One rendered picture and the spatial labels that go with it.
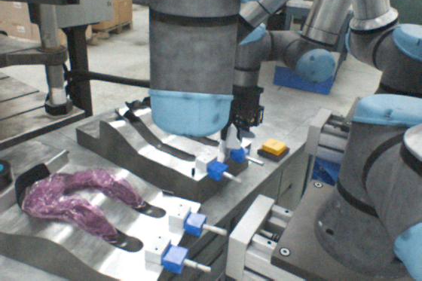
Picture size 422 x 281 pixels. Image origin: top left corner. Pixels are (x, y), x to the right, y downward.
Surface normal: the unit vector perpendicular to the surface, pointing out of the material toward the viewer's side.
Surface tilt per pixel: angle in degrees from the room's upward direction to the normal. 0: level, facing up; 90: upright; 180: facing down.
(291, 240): 0
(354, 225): 73
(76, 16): 90
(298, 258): 0
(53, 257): 90
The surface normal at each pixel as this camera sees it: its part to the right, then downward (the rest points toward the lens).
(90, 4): 0.80, 0.30
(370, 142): -0.85, -0.50
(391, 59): -0.97, 0.06
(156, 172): -0.59, 0.33
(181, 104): -0.18, 0.47
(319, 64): 0.25, 0.44
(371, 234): -0.41, 0.08
